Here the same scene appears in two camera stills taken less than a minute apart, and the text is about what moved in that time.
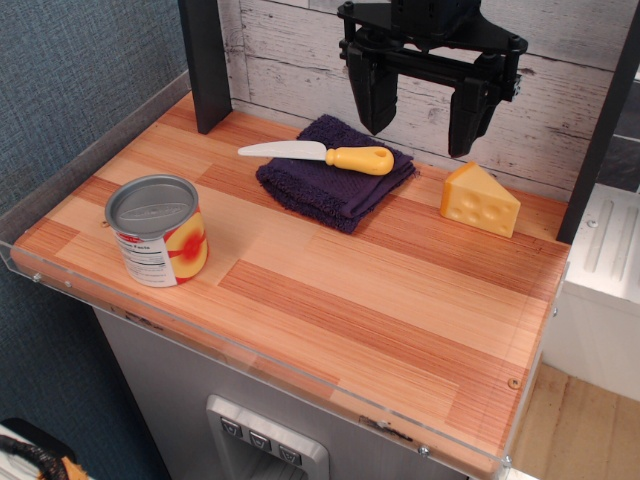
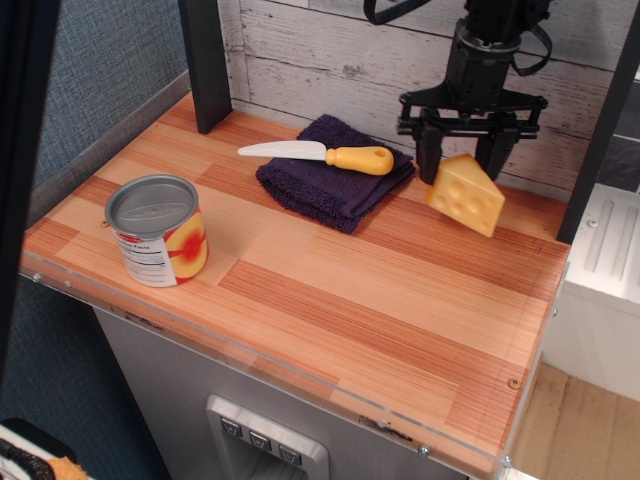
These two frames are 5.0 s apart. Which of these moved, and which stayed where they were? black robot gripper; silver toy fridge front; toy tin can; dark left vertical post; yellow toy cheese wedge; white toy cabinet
Moved: yellow toy cheese wedge; black robot gripper
Stayed: toy tin can; silver toy fridge front; white toy cabinet; dark left vertical post
